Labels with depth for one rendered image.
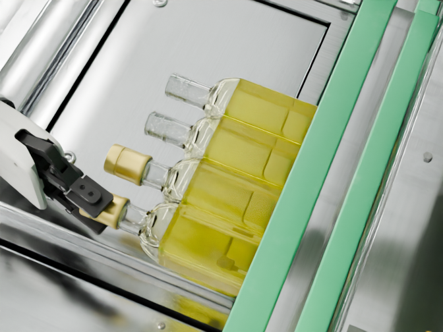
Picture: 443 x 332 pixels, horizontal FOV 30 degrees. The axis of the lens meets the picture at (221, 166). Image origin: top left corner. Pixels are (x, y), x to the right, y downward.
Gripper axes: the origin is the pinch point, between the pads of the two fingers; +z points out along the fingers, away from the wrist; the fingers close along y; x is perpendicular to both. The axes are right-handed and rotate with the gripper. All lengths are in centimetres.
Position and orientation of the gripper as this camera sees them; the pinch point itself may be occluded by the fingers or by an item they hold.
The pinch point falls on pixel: (92, 205)
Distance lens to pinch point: 88.9
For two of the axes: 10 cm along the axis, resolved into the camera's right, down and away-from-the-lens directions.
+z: 7.9, 5.6, -2.5
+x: 6.1, -6.8, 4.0
